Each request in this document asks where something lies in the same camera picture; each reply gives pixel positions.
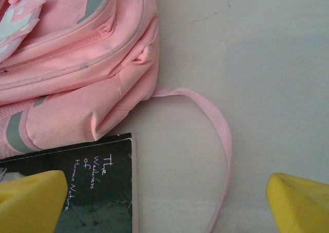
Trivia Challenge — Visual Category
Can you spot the black book white handwritten title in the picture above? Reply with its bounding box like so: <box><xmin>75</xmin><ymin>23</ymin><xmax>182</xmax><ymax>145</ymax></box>
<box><xmin>0</xmin><ymin>132</ymin><xmax>140</xmax><ymax>233</ymax></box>

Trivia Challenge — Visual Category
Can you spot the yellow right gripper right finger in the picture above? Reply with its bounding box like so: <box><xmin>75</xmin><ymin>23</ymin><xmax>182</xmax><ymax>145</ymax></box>
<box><xmin>266</xmin><ymin>172</ymin><xmax>329</xmax><ymax>233</ymax></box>

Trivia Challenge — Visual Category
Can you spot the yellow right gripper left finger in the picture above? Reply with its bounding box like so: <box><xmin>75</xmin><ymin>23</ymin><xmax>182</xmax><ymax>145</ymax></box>
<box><xmin>0</xmin><ymin>170</ymin><xmax>69</xmax><ymax>233</ymax></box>

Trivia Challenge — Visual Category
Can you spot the pink white backpack charm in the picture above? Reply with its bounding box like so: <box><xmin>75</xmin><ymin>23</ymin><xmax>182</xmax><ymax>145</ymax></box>
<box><xmin>0</xmin><ymin>0</ymin><xmax>45</xmax><ymax>63</ymax></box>

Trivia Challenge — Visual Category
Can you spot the pink school backpack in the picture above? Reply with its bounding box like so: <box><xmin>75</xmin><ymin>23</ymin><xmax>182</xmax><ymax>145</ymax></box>
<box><xmin>0</xmin><ymin>0</ymin><xmax>233</xmax><ymax>233</ymax></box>

